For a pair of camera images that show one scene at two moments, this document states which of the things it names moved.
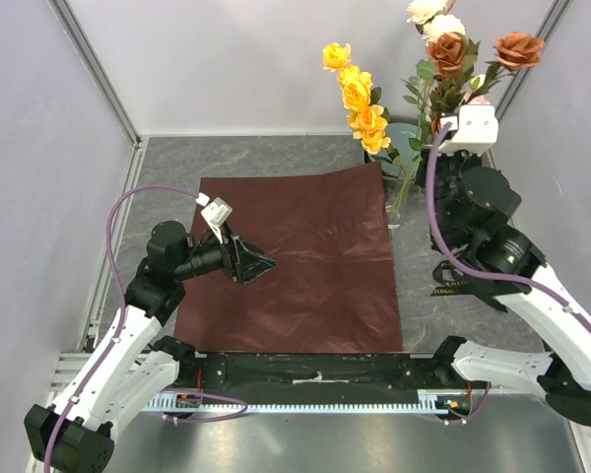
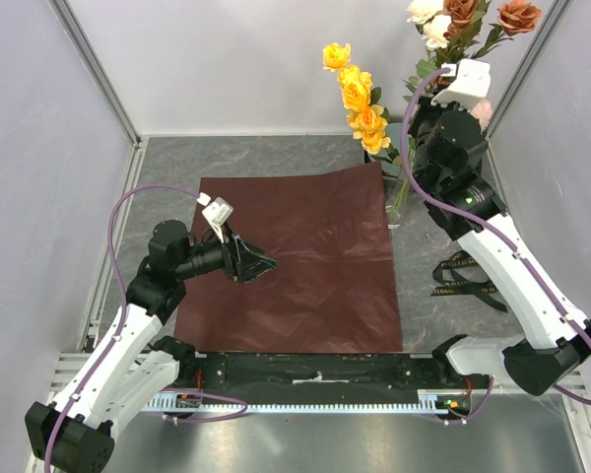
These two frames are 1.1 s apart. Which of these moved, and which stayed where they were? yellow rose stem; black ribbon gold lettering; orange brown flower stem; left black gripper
Moved: orange brown flower stem
Stayed: yellow rose stem; left black gripper; black ribbon gold lettering
